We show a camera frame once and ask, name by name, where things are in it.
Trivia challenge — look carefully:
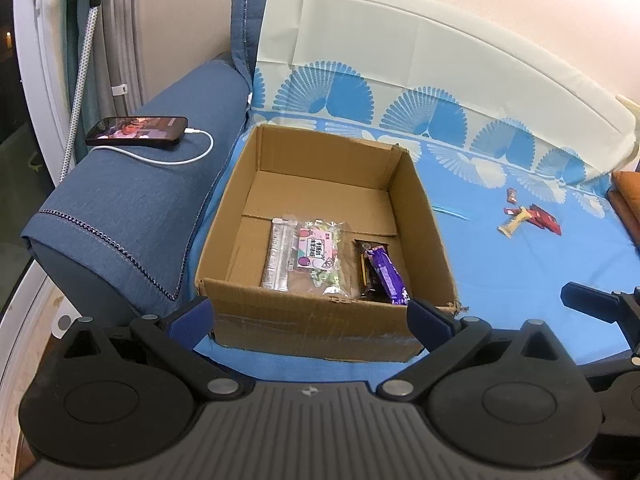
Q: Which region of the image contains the yellow snack bar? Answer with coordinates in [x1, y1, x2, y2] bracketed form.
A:
[498, 207, 532, 238]

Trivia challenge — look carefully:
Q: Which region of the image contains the silver snack bar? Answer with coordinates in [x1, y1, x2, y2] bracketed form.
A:
[262, 218, 297, 292]

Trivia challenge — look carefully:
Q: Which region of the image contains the purple chocolate bar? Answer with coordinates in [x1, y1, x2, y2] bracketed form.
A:
[366, 246, 410, 306]

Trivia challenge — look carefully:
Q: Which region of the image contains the orange cushion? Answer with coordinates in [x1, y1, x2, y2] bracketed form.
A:
[606, 171, 640, 247]

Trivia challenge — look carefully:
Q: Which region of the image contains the braided white pole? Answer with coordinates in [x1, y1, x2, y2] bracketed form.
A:
[60, 0, 102, 182]

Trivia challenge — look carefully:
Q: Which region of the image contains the red snack packet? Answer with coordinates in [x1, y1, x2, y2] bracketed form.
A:
[527, 204, 562, 236]

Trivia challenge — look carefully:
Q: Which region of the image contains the pink candy bag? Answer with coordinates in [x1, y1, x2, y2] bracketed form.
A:
[288, 219, 347, 297]

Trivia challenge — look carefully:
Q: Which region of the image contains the brown chocolate bar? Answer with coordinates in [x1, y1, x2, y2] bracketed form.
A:
[354, 238, 390, 302]

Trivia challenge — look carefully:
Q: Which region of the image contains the white charging cable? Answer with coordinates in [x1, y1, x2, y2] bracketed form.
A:
[89, 128, 215, 167]

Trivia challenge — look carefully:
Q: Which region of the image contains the blue sofa armrest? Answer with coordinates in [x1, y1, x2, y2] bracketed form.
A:
[22, 53, 250, 326]

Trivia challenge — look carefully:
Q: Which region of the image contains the grey curtain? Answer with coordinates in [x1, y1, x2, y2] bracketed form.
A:
[60, 0, 145, 162]

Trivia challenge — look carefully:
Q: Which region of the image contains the white window frame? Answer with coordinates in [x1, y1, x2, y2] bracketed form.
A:
[13, 0, 70, 183]

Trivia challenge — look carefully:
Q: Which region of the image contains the red stick snack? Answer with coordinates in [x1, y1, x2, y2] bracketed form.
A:
[503, 207, 528, 217]

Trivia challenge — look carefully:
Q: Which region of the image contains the black smartphone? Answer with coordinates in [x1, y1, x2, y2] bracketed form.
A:
[86, 116, 188, 148]

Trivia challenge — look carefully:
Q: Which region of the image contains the brown cardboard box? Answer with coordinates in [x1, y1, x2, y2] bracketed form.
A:
[195, 125, 462, 362]

